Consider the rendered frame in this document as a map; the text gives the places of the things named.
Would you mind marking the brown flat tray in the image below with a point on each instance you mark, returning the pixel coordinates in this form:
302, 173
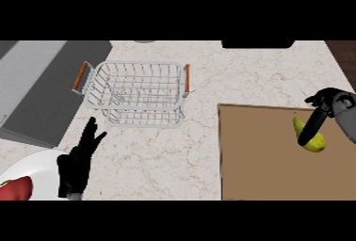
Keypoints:
286, 157

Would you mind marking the grey round object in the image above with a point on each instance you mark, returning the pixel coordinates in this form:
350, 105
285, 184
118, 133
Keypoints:
143, 41

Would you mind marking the grey flat appliance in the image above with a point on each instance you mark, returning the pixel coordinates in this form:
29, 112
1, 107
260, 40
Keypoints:
45, 91

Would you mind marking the red fruit piece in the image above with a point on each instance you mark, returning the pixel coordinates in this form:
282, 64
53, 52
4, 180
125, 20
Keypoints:
14, 188

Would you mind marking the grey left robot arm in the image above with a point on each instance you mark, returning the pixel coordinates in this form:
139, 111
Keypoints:
74, 197

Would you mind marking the dark brown wooden panel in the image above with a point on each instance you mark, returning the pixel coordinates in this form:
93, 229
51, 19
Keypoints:
342, 56

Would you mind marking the white round plate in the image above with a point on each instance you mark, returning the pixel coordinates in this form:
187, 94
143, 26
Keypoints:
37, 172

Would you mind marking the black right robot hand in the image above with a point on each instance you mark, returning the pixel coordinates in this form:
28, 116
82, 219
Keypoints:
316, 123

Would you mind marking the yellow-green pear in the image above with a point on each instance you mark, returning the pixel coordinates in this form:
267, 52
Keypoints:
308, 136

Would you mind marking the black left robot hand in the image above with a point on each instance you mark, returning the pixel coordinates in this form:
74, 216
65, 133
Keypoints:
74, 169

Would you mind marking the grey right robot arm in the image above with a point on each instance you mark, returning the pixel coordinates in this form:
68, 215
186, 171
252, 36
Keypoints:
344, 115

